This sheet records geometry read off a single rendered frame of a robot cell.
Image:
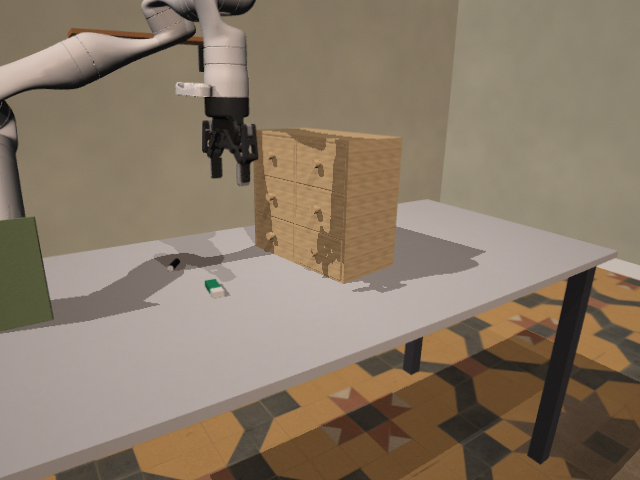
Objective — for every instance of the small wooden chest of drawers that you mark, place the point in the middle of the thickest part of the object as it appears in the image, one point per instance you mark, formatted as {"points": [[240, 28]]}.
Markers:
{"points": [[371, 199]]}

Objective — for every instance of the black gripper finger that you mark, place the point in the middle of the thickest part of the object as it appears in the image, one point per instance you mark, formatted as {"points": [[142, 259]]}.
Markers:
{"points": [[247, 133], [215, 160]]}

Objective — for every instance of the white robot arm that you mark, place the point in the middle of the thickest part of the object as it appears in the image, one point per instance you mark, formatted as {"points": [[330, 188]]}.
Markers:
{"points": [[87, 57]]}

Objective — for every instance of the black battery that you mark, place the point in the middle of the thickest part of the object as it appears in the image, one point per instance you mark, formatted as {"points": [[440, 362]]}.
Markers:
{"points": [[173, 265]]}

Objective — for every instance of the white and green eraser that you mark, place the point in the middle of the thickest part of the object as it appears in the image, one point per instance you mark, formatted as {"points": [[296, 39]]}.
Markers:
{"points": [[214, 288]]}

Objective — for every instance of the light wood drawer front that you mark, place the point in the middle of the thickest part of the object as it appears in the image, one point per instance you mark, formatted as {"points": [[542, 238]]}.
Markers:
{"points": [[326, 257], [275, 234], [280, 161], [275, 195], [320, 208], [330, 170]]}

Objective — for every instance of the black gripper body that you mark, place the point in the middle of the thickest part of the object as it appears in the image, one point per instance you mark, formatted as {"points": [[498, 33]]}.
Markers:
{"points": [[227, 113]]}

